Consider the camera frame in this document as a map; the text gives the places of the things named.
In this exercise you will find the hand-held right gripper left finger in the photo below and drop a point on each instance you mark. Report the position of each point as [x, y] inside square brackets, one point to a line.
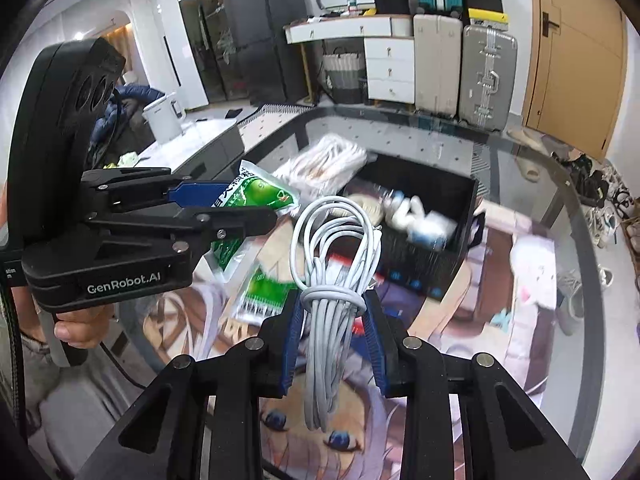
[292, 345]

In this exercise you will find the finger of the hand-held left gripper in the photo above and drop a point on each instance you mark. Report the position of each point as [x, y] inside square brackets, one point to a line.
[200, 194]
[235, 222]

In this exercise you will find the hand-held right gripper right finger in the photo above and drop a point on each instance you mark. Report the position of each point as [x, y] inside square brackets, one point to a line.
[377, 350]

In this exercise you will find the green snack packet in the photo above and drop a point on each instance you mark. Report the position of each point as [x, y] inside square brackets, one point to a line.
[260, 292]
[262, 192]

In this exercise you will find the black storage box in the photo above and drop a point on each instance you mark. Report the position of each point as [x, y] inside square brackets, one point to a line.
[425, 265]

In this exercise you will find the white plush toy blue tip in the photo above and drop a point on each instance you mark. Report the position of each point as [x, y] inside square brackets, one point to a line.
[405, 210]

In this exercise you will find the person's left hand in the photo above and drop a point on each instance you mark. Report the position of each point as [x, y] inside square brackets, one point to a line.
[87, 330]

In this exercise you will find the grey low cabinet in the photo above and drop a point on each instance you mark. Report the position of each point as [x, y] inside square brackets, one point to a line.
[200, 145]

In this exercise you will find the white kettle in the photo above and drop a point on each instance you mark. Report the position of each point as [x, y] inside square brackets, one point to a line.
[162, 117]

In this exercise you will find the small black device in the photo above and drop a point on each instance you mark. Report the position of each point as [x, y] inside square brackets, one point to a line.
[232, 114]

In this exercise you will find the blue puffer jacket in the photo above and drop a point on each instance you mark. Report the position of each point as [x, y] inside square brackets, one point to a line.
[130, 105]

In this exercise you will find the beige curtain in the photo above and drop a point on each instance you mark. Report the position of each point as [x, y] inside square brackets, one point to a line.
[120, 35]

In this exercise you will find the dark glass cabinet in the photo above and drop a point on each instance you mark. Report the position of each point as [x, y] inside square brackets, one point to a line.
[200, 35]

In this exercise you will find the dark grey fridge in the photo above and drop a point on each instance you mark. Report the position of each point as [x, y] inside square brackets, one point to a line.
[260, 35]

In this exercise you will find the woven basket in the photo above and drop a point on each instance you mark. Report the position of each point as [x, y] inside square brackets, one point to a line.
[342, 77]

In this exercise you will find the white sneaker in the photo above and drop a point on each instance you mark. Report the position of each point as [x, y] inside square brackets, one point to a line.
[572, 300]

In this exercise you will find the white desk with drawers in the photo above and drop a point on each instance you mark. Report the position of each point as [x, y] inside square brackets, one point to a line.
[387, 60]

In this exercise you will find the beige slipper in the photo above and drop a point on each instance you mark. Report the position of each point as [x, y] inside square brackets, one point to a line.
[532, 172]
[525, 136]

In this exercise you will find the clear water bottle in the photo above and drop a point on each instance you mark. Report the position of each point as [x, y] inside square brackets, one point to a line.
[351, 1]

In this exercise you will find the beige suitcase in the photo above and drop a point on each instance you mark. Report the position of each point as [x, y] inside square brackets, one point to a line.
[437, 65]

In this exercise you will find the scattered pile of shoes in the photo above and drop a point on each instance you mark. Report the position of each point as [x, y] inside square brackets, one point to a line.
[590, 185]

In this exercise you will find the silver suitcase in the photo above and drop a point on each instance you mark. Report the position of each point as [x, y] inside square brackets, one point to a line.
[487, 80]

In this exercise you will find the yellow black shoe box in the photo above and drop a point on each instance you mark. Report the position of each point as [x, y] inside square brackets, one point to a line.
[490, 17]

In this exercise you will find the wooden door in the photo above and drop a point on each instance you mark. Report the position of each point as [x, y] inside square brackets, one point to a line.
[575, 50]

